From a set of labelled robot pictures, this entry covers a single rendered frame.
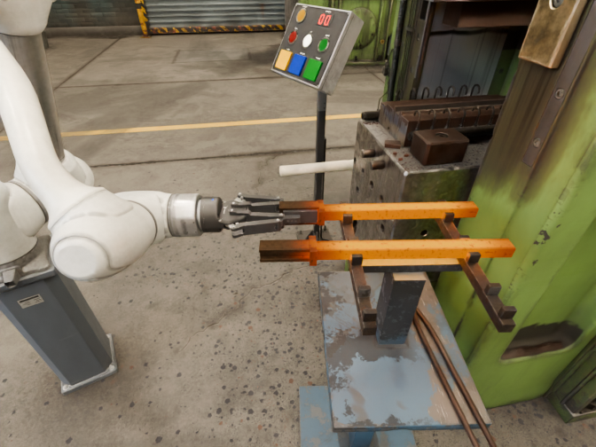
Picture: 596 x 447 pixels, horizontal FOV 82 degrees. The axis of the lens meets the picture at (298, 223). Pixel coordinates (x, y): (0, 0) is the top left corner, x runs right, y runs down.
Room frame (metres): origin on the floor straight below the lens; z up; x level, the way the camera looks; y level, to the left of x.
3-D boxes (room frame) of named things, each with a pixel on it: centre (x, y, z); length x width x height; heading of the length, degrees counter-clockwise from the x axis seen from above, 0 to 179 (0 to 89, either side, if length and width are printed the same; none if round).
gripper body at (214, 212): (0.57, 0.15, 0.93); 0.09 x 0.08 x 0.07; 92
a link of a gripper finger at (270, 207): (0.59, 0.09, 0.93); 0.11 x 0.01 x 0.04; 99
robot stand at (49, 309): (0.76, 0.88, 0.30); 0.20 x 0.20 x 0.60; 30
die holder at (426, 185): (1.00, -0.51, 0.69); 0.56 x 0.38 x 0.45; 101
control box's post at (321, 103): (1.55, -0.11, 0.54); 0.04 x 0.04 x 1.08; 11
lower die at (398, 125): (1.05, -0.49, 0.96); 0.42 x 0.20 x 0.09; 101
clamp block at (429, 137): (0.85, -0.38, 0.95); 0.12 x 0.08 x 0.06; 101
